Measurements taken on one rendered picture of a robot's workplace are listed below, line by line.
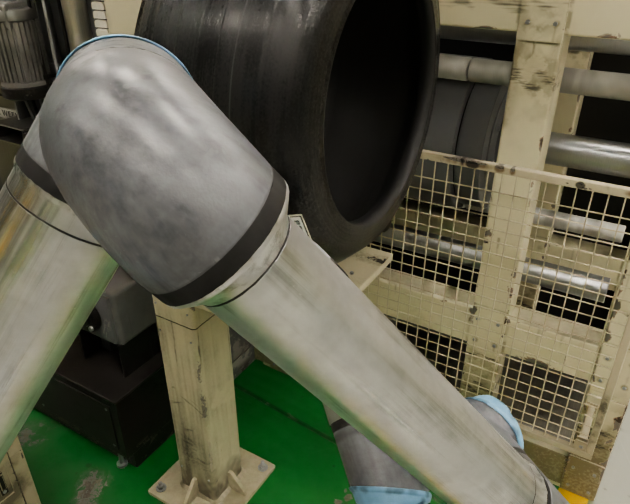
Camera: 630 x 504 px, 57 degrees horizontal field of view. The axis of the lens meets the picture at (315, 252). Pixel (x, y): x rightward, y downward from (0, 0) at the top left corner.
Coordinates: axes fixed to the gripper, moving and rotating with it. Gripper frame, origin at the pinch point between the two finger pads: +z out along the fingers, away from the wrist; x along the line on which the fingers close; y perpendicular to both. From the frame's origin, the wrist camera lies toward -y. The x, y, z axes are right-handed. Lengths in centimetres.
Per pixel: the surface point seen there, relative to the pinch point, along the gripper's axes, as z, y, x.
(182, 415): -2, 74, -51
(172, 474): -13, 99, -67
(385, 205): 11.5, 23.8, 14.9
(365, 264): 8.6, 43.0, 7.8
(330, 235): 2.9, 7.5, 3.9
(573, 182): 7, 37, 52
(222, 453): -13, 87, -47
